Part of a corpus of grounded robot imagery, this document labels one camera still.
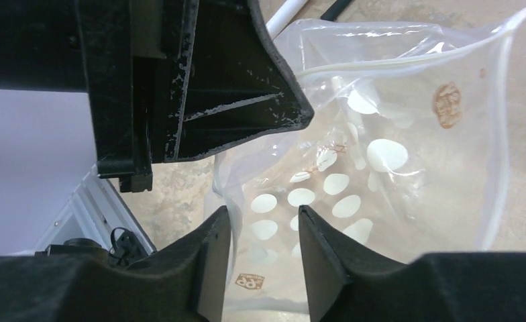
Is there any clear zip top bag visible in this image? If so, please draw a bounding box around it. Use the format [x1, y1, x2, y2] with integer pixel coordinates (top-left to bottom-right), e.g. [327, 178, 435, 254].
[213, 7, 526, 314]

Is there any small black hammer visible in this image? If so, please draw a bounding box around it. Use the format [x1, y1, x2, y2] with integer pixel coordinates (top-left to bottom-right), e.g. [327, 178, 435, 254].
[320, 0, 354, 21]

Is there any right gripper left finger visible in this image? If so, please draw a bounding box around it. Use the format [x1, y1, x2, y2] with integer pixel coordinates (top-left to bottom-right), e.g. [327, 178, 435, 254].
[0, 206, 231, 321]

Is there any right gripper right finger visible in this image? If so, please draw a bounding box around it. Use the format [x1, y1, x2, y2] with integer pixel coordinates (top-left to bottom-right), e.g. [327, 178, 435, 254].
[299, 205, 526, 321]

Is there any white pvc pipe frame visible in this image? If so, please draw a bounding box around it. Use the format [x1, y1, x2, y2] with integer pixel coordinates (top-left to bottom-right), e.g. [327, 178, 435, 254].
[266, 0, 309, 40]

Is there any aluminium rail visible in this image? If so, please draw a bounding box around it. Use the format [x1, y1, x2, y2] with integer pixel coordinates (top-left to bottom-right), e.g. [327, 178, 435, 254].
[32, 166, 156, 254]

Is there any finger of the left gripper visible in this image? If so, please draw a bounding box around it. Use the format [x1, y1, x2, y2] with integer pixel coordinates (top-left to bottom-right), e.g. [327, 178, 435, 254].
[150, 1, 314, 163]

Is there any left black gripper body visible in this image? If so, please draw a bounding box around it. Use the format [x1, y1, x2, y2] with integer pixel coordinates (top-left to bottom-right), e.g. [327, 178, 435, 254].
[0, 1, 163, 193]

